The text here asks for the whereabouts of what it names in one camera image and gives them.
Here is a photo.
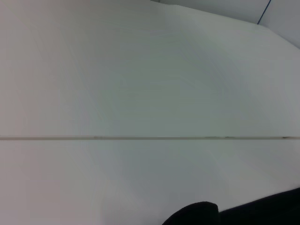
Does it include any black t-shirt with FREE print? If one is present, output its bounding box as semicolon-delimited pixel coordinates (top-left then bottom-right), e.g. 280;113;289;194
161;187;300;225

